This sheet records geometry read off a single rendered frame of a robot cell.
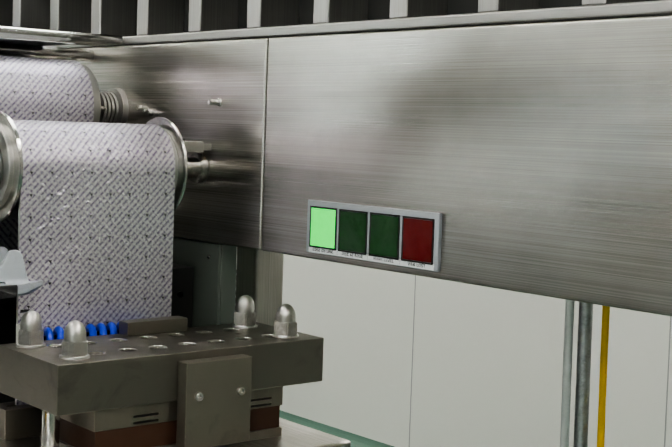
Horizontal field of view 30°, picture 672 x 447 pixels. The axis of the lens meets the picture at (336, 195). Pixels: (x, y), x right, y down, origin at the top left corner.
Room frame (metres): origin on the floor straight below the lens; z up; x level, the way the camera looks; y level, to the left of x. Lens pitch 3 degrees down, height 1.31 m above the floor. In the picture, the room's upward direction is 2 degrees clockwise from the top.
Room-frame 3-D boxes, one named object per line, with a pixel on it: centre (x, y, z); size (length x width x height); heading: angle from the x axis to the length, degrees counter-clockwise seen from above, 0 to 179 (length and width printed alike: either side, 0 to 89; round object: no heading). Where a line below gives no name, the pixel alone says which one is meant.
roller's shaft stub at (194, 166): (1.86, 0.23, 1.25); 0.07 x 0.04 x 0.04; 130
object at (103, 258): (1.70, 0.32, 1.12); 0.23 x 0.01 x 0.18; 130
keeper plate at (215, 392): (1.57, 0.14, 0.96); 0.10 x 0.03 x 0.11; 130
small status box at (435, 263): (1.58, -0.04, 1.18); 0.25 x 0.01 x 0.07; 40
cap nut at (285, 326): (1.70, 0.06, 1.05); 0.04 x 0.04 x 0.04
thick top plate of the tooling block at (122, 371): (1.63, 0.21, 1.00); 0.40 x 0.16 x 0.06; 130
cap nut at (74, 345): (1.50, 0.31, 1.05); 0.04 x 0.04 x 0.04
